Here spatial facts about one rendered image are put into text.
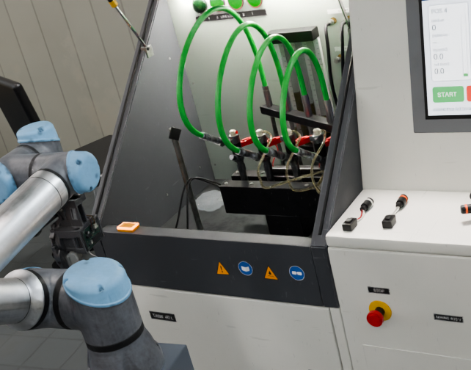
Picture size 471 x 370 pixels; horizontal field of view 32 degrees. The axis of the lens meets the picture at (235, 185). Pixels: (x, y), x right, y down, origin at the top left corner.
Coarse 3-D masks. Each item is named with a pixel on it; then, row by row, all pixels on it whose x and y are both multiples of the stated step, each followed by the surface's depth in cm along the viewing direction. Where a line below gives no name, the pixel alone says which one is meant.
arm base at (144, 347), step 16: (144, 336) 156; (96, 352) 153; (112, 352) 152; (128, 352) 153; (144, 352) 155; (160, 352) 159; (96, 368) 154; (112, 368) 153; (128, 368) 154; (144, 368) 154; (160, 368) 157
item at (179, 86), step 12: (204, 12) 196; (228, 12) 204; (240, 24) 209; (192, 36) 191; (252, 48) 215; (180, 60) 188; (180, 72) 188; (180, 84) 188; (264, 84) 219; (180, 96) 188; (180, 108) 188; (192, 132) 193
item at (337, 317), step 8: (336, 312) 183; (336, 320) 184; (336, 328) 185; (344, 328) 184; (336, 336) 186; (344, 336) 185; (344, 344) 186; (344, 352) 187; (344, 360) 188; (344, 368) 189; (352, 368) 188
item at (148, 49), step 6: (108, 0) 214; (114, 0) 215; (114, 6) 215; (120, 12) 217; (126, 18) 219; (132, 30) 222; (138, 36) 223; (144, 48) 226; (150, 48) 227; (150, 54) 227
